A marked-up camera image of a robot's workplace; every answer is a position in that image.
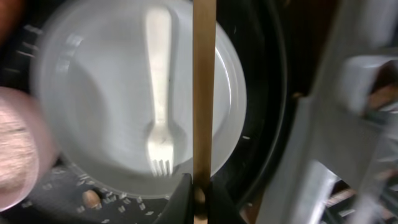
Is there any nut shell on tray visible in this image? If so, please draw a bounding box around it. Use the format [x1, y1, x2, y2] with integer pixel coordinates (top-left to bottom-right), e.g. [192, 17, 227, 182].
[82, 190, 102, 209]

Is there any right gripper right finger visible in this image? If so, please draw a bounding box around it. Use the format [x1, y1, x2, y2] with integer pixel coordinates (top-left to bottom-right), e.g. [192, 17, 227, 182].
[206, 182, 246, 224]

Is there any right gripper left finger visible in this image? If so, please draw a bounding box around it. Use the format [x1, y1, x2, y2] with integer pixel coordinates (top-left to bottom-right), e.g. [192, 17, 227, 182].
[153, 174, 194, 224]

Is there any grey dishwasher rack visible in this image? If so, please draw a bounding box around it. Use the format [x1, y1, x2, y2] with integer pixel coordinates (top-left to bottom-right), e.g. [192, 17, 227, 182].
[257, 1, 397, 223]

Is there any grey plate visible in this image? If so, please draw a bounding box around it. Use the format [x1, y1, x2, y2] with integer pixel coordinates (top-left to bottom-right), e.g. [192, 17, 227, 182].
[30, 0, 248, 200]

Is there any wooden chopstick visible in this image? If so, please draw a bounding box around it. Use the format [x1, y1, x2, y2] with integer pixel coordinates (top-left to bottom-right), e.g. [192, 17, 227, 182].
[193, 0, 216, 224]

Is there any white plastic fork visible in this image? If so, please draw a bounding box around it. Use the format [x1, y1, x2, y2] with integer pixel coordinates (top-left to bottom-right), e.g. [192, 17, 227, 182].
[145, 7, 174, 176]

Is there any pink bowl of food scraps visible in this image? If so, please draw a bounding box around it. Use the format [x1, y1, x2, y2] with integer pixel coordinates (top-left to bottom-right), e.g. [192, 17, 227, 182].
[1, 87, 58, 212]

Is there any round black tray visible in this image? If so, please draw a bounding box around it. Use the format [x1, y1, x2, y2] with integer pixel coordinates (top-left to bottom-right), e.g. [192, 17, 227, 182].
[1, 0, 288, 223]

